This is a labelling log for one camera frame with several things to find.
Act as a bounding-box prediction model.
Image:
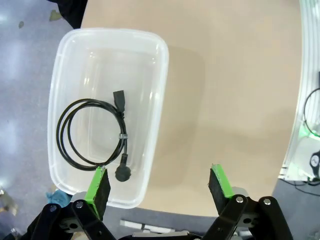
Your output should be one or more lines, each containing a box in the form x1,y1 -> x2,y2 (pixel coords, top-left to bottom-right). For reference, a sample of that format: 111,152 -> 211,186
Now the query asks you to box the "white slotted base plate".
282,0 -> 320,181

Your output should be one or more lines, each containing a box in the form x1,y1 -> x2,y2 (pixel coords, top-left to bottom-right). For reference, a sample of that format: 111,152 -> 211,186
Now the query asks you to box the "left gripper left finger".
31,165 -> 127,240

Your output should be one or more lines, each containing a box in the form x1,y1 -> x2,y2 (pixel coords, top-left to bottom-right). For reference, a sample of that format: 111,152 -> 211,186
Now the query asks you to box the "black power cable with plug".
56,90 -> 132,181

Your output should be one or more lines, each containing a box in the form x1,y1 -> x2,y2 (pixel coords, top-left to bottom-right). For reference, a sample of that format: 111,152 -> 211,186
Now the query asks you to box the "teal fabric item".
45,189 -> 72,208

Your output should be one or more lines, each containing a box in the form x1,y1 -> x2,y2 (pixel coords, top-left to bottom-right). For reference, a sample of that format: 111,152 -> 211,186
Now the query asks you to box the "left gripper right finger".
199,163 -> 295,240

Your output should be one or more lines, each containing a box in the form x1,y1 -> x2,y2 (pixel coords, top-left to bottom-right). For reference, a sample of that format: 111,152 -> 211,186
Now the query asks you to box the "clear plastic storage container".
47,27 -> 170,210

